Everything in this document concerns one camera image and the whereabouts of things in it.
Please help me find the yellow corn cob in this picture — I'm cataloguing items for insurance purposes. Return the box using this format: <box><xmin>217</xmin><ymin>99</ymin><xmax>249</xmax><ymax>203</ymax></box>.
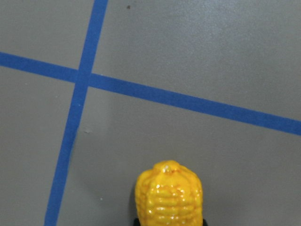
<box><xmin>135</xmin><ymin>160</ymin><xmax>204</xmax><ymax>226</ymax></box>

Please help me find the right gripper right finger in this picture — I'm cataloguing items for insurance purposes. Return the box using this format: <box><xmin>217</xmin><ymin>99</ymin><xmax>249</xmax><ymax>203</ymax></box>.
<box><xmin>203</xmin><ymin>219</ymin><xmax>208</xmax><ymax>226</ymax></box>

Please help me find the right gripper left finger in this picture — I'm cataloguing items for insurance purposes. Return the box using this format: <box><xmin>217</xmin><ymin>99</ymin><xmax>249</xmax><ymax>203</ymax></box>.
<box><xmin>132</xmin><ymin>218</ymin><xmax>139</xmax><ymax>226</ymax></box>

